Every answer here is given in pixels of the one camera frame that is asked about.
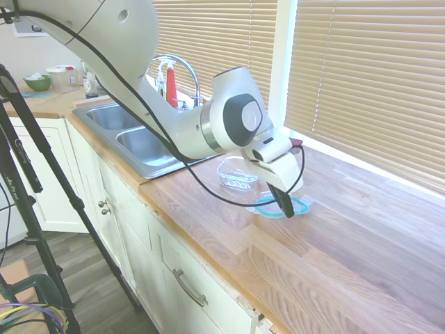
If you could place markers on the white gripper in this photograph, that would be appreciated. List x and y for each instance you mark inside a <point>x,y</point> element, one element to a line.
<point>286,172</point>

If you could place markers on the clear lid with teal seal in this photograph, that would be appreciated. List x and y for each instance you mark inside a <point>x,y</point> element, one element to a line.
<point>265,211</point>

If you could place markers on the clear plastic container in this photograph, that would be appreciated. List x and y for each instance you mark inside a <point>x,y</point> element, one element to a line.
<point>240,182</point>

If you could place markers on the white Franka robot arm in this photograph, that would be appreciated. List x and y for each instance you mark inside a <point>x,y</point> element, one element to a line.
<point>114,52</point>

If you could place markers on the clear canister with white lid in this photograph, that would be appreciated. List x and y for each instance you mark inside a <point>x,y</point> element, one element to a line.
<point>57,81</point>

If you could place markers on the chrome arched faucet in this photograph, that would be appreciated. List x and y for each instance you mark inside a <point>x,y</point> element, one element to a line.
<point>197,91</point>

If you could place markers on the chrome sink side sprayer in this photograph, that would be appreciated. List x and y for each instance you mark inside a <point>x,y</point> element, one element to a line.
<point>181,103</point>

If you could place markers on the white kitchen base cabinet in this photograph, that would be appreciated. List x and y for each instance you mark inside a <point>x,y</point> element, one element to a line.
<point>146,250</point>

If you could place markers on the stainless steel double sink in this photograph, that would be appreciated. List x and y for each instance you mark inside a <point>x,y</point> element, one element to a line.
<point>139,141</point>

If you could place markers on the wide beige window blind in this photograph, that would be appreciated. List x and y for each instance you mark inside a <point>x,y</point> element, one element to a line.
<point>375,76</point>

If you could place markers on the red spray bottle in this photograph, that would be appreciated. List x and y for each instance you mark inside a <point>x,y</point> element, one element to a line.
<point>171,87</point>

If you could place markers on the clear soap bottle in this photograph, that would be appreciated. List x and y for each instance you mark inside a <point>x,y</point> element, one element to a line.
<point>160,85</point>

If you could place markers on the narrow beige window blind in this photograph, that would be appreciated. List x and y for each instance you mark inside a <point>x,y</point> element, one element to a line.
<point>215,38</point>

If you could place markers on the wooden cutting board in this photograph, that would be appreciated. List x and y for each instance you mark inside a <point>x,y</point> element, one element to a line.
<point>90,101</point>

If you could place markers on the bottle with dark liquid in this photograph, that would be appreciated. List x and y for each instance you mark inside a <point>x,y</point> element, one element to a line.
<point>91,91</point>

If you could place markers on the clear canister with label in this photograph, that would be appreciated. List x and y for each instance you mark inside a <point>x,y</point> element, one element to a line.
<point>72,80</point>

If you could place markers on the teal flat utensil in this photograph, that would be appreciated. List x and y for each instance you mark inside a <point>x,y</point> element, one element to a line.
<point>36,94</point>

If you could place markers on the green bowl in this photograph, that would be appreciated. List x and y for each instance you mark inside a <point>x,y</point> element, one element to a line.
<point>36,83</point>

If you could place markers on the white floor appliance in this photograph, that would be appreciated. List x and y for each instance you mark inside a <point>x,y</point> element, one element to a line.
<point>10,222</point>

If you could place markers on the brown cardboard box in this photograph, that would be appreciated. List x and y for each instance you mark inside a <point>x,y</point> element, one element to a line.
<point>14,275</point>

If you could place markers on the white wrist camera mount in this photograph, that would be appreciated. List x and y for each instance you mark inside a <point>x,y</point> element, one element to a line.
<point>274,148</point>

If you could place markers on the white window frame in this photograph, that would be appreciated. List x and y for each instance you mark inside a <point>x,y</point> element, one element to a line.
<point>283,62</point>

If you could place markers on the green metal frame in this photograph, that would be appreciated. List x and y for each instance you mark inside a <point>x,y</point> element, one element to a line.
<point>38,282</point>

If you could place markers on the black camera tripod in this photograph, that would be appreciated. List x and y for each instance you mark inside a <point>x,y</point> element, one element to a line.
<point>21,106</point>

